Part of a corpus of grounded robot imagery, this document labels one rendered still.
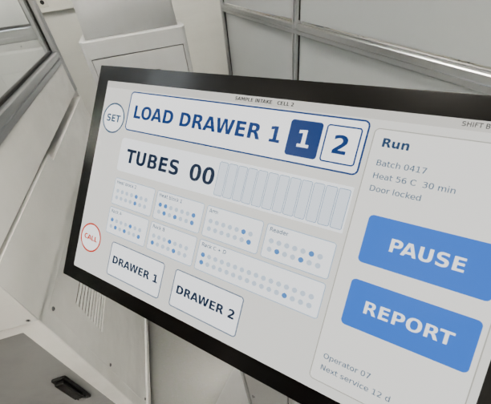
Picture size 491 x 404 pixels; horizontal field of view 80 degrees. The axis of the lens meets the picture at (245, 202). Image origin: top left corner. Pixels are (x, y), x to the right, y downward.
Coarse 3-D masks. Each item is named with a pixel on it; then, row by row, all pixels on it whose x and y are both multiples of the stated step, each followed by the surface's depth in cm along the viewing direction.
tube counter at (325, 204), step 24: (192, 168) 34; (216, 168) 33; (240, 168) 31; (264, 168) 30; (216, 192) 33; (240, 192) 31; (264, 192) 30; (288, 192) 29; (312, 192) 28; (336, 192) 27; (288, 216) 29; (312, 216) 28; (336, 216) 27
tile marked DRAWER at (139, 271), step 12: (120, 252) 39; (132, 252) 38; (108, 264) 40; (120, 264) 39; (132, 264) 38; (144, 264) 37; (156, 264) 36; (120, 276) 39; (132, 276) 38; (144, 276) 37; (156, 276) 36; (144, 288) 37; (156, 288) 36
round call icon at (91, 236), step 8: (88, 224) 41; (96, 224) 41; (88, 232) 41; (96, 232) 41; (80, 240) 42; (88, 240) 41; (96, 240) 41; (88, 248) 41; (96, 248) 41; (96, 256) 41
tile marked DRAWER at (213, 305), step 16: (176, 272) 35; (176, 288) 35; (192, 288) 34; (208, 288) 33; (176, 304) 35; (192, 304) 34; (208, 304) 33; (224, 304) 32; (240, 304) 31; (208, 320) 33; (224, 320) 32
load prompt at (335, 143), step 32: (160, 96) 36; (128, 128) 38; (160, 128) 36; (192, 128) 34; (224, 128) 32; (256, 128) 31; (288, 128) 29; (320, 128) 28; (352, 128) 27; (288, 160) 29; (320, 160) 28; (352, 160) 27
